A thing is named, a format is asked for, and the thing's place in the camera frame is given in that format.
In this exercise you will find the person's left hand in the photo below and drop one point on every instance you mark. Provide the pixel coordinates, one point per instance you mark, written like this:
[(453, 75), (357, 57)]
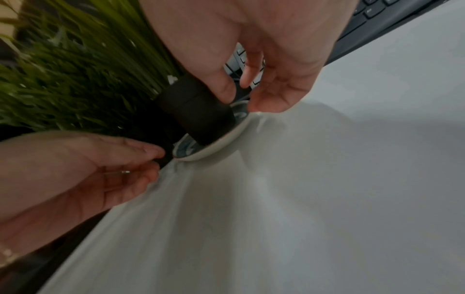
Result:
[(54, 178)]

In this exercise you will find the person's right hand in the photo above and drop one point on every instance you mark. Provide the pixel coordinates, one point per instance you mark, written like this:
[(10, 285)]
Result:
[(261, 28)]

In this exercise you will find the black keyboard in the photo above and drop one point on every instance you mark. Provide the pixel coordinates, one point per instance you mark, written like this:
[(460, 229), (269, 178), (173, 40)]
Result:
[(363, 17)]

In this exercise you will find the grassy green plant dark pot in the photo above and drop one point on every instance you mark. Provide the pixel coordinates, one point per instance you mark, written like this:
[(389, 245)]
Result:
[(91, 80)]

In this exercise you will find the patterned round saucer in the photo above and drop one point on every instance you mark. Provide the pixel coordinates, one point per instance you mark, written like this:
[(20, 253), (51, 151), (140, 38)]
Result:
[(218, 143)]

